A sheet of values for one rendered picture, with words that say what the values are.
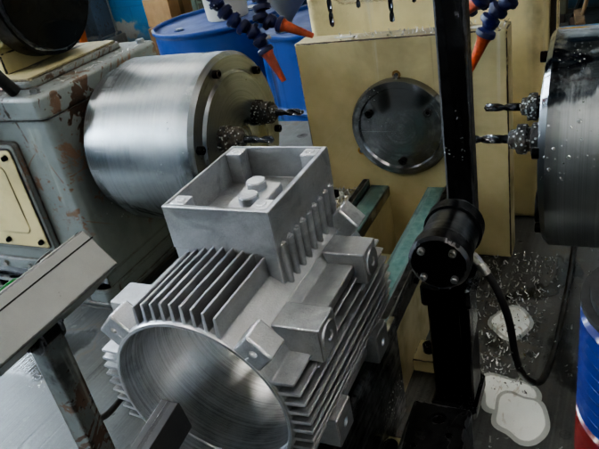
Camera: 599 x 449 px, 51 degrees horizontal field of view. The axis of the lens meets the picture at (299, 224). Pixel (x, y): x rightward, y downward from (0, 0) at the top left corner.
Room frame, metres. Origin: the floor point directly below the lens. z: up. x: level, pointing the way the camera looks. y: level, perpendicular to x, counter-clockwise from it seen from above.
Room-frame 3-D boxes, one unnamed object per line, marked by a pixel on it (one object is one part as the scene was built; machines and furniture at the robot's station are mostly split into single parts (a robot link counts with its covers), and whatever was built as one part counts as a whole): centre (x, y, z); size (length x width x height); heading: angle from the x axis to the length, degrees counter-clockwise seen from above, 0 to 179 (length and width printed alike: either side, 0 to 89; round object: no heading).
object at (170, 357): (0.46, 0.05, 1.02); 0.20 x 0.19 x 0.19; 150
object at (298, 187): (0.50, 0.03, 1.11); 0.12 x 0.11 x 0.07; 150
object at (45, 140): (1.07, 0.39, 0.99); 0.35 x 0.31 x 0.37; 60
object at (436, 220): (0.67, -0.26, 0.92); 0.45 x 0.13 x 0.24; 150
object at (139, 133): (0.95, 0.18, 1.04); 0.37 x 0.25 x 0.25; 60
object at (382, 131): (0.86, -0.17, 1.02); 0.15 x 0.02 x 0.15; 60
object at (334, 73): (0.91, -0.20, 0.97); 0.30 x 0.11 x 0.34; 60
